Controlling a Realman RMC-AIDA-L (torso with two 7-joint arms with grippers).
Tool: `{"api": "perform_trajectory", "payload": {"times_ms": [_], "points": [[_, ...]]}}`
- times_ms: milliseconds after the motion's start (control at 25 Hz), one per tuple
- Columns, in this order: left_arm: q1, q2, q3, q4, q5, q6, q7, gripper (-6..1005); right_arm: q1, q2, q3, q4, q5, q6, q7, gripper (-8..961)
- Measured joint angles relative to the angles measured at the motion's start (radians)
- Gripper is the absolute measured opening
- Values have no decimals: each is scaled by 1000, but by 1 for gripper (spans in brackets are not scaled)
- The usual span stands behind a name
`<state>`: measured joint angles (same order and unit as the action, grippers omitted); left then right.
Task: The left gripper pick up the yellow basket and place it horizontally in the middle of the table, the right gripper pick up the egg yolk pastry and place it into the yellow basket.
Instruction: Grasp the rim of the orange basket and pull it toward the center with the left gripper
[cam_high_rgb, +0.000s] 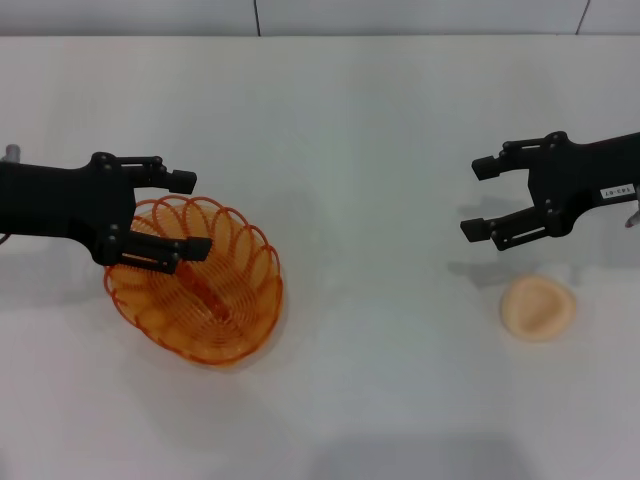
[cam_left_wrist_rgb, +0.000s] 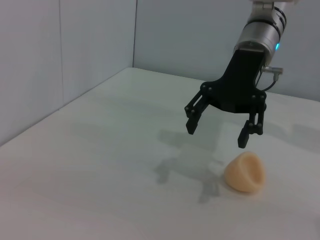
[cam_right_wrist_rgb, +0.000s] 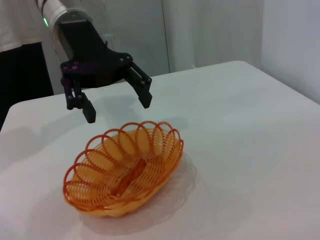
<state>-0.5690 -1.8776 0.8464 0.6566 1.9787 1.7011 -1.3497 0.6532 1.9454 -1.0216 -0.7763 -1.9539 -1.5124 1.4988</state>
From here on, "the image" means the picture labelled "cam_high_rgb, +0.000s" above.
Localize pale peach bread bun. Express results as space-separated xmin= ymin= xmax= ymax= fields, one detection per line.
xmin=500 ymin=273 xmax=577 ymax=344

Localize orange plastic wire basket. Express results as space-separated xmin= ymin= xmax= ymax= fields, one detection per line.
xmin=103 ymin=195 xmax=285 ymax=367

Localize silver right wrist cable connector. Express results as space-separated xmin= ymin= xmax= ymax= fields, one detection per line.
xmin=623 ymin=185 xmax=640 ymax=231

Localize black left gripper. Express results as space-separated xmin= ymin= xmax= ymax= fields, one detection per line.
xmin=0 ymin=153 xmax=214 ymax=276

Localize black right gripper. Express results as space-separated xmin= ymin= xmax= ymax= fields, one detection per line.
xmin=459 ymin=131 xmax=640 ymax=252

